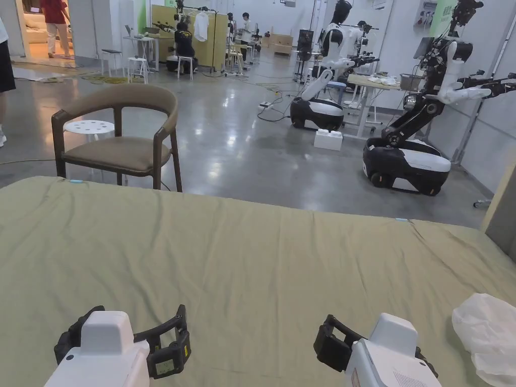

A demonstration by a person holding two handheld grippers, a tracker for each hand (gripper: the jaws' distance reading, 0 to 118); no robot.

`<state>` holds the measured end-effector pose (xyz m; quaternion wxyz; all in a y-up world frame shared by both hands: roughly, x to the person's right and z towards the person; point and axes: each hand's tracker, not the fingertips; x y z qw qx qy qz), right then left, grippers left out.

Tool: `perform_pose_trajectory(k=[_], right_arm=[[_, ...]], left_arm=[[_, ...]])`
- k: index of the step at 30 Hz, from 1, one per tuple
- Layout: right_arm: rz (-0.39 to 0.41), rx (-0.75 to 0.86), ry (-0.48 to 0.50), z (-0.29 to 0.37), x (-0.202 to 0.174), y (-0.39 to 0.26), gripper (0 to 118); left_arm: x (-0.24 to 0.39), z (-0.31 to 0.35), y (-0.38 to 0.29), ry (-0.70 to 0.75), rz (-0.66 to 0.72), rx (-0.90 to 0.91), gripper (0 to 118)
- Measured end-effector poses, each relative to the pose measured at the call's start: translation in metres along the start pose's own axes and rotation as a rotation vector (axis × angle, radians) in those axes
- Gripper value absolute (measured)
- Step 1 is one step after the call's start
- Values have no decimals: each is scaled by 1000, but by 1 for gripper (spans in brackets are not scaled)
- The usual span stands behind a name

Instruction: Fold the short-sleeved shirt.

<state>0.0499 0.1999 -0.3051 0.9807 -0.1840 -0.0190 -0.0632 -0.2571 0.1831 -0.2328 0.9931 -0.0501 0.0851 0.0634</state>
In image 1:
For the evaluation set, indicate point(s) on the open wooden carton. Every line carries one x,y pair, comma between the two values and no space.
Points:
280,42

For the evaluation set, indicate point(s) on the black-armed wheeled robot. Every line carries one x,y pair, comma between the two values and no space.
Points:
419,153

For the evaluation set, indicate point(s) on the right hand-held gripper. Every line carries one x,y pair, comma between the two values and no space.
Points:
393,338

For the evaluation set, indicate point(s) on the white shirt on rack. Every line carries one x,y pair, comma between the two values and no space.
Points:
200,26

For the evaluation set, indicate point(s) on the grey padded headboard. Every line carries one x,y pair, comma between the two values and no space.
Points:
502,217

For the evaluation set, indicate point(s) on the brown wooden armchair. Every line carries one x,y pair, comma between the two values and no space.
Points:
121,151

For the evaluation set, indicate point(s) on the white and black wheeled robot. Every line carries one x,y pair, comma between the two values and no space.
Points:
328,60

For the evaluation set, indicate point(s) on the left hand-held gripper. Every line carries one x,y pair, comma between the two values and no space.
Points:
107,330

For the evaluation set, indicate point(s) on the grey desk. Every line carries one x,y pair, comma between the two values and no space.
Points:
141,40

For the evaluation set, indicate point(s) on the bed with pale green sheet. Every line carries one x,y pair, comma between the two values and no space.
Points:
250,262

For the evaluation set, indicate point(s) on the white power strip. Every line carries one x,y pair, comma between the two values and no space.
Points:
266,105

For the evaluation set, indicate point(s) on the white plastic bag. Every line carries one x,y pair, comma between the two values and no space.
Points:
487,334

